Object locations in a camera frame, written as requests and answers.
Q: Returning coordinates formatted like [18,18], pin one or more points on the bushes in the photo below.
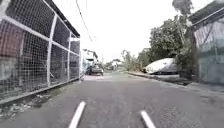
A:
[128,61]

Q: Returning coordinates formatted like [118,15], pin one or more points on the dark car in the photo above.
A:
[95,70]

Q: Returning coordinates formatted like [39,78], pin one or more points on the white building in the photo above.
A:
[90,56]

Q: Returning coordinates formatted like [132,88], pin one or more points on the grey asphalt road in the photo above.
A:
[113,96]

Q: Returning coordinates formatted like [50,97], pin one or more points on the car under pale cover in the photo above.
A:
[161,66]

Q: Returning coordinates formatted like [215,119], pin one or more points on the grey pavement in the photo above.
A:
[160,77]

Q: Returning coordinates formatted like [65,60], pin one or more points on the trees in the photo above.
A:
[166,40]

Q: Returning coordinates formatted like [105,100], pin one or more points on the robot's own part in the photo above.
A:
[147,120]
[77,115]

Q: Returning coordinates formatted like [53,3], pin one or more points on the dirt strip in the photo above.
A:
[26,105]

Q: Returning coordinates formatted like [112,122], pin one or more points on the grey-green building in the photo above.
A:
[210,50]

